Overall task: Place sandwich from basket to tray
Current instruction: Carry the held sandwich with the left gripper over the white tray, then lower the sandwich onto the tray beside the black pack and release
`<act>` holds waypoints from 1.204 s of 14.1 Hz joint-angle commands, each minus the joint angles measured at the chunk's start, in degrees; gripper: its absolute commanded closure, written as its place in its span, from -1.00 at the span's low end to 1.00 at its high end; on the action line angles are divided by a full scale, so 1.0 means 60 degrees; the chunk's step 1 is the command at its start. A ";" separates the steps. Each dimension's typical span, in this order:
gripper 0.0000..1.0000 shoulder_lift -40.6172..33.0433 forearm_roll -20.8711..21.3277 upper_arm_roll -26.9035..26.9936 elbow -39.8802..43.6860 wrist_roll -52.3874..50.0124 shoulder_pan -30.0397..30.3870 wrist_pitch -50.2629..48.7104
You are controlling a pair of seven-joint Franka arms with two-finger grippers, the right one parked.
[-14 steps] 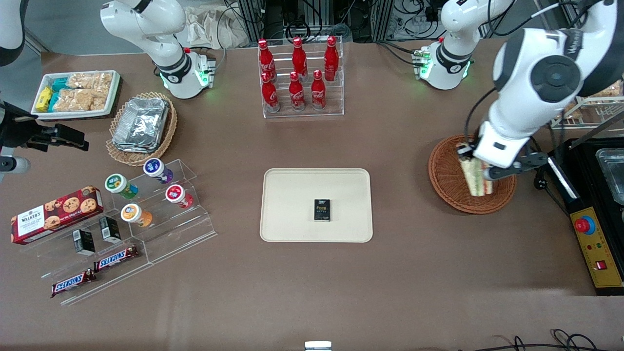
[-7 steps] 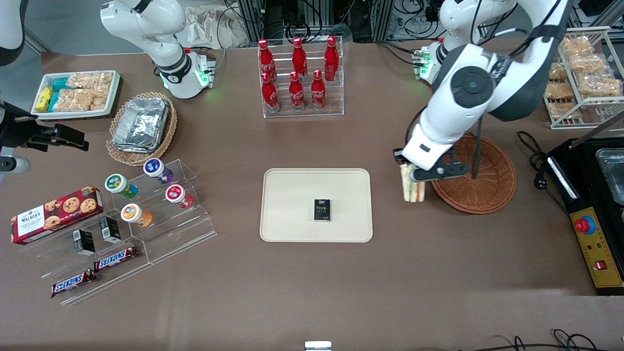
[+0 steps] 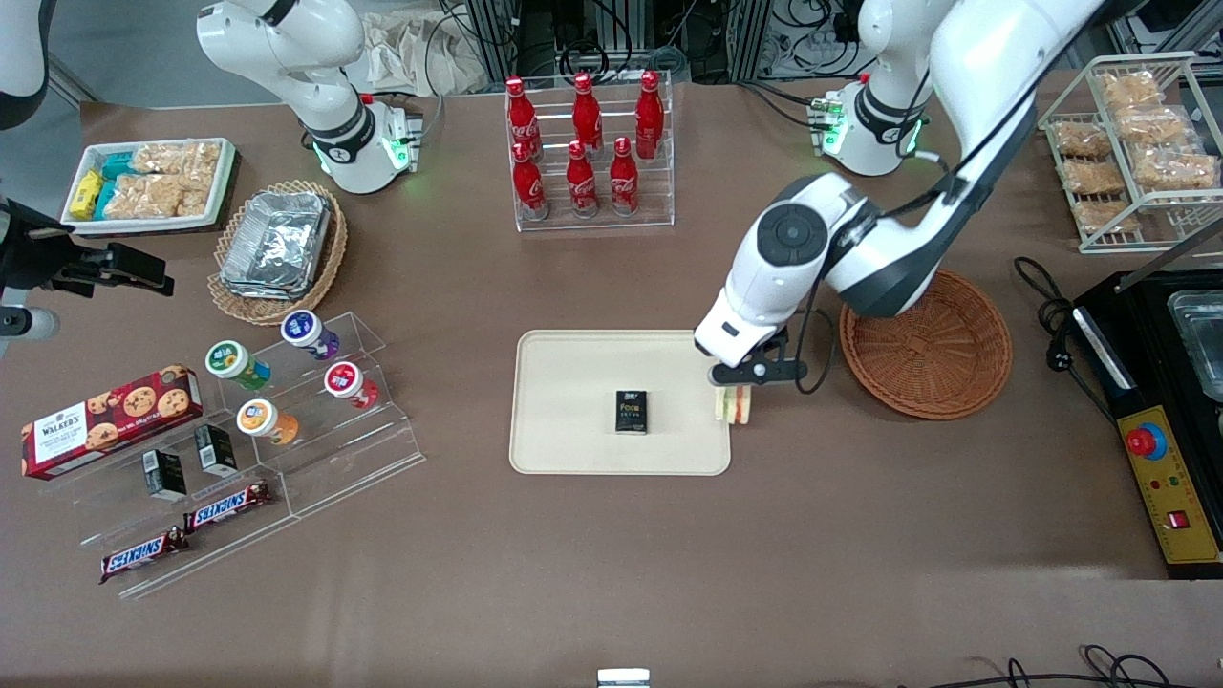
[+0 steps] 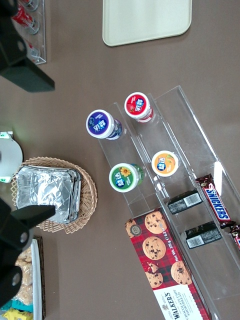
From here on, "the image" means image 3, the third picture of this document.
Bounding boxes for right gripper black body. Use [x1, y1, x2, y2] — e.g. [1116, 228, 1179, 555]
[0, 196, 70, 292]

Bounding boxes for white rectangular snack tray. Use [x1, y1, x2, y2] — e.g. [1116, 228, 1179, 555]
[60, 138, 238, 230]

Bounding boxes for light wicker basket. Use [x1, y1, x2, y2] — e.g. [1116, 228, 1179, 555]
[207, 180, 349, 327]

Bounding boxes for brown round wicker basket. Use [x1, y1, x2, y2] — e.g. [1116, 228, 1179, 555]
[839, 269, 1014, 421]

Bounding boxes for beige plastic serving tray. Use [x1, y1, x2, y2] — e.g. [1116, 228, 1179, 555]
[509, 330, 732, 477]

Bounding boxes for rice crisp snack bag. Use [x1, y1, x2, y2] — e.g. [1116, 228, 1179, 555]
[180, 164, 223, 218]
[103, 174, 185, 220]
[131, 141, 223, 177]

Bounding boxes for black box gold print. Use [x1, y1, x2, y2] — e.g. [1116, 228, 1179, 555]
[614, 390, 651, 437]

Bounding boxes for green lid gum jar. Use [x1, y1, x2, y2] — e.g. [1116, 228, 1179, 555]
[205, 340, 271, 391]

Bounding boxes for stack of foil containers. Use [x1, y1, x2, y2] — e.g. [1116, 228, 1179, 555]
[219, 190, 333, 302]

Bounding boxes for red Walkers cookie box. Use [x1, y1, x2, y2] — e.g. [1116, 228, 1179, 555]
[21, 364, 204, 481]

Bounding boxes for purple lid gum jar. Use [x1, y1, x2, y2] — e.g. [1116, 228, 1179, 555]
[281, 310, 340, 361]

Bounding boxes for clear acrylic bottle rack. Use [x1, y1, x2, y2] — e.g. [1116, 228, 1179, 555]
[504, 70, 676, 233]

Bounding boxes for red cola bottle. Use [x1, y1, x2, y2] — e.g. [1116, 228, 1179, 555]
[504, 76, 544, 161]
[511, 141, 549, 223]
[565, 140, 599, 220]
[571, 73, 605, 154]
[634, 70, 666, 161]
[609, 137, 641, 218]

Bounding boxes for orange lid gum jar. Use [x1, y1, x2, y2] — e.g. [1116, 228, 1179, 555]
[237, 398, 299, 447]

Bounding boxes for small black carton box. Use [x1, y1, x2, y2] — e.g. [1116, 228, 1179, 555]
[194, 423, 238, 478]
[143, 449, 188, 503]

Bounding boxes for red lid gum jar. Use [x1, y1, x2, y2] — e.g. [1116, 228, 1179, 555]
[324, 361, 379, 410]

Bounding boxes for Snickers chocolate bar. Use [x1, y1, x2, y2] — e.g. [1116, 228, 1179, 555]
[183, 480, 273, 533]
[99, 526, 189, 585]

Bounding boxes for clear acrylic stepped display stand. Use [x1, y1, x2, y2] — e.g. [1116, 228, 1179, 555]
[43, 311, 427, 601]

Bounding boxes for crumpled beige bag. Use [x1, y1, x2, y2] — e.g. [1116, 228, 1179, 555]
[361, 8, 490, 97]

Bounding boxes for clear bagged crisp snack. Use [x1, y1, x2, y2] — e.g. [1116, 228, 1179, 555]
[1072, 198, 1145, 236]
[1049, 119, 1115, 160]
[1061, 158, 1130, 196]
[1097, 72, 1165, 109]
[1130, 146, 1220, 191]
[1113, 105, 1192, 147]

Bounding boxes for black machine yellow panel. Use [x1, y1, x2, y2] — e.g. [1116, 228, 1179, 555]
[1070, 270, 1223, 581]

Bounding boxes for metal machine lever rod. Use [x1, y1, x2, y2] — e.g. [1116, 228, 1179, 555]
[1113, 226, 1223, 293]

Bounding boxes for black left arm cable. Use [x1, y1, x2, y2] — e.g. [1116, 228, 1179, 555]
[795, 57, 1042, 395]

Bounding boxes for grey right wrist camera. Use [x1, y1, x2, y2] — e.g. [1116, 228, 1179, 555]
[0, 306, 60, 343]

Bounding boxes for black power cable with plug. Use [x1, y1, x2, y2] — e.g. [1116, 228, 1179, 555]
[1013, 256, 1085, 376]

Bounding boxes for dark equipment rack with cables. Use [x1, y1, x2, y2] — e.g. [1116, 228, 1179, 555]
[459, 0, 861, 87]

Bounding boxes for black looped cables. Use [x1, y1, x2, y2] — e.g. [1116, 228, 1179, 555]
[898, 645, 1223, 688]

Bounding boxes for white wire shelf rack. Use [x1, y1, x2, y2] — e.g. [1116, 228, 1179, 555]
[1039, 53, 1223, 254]

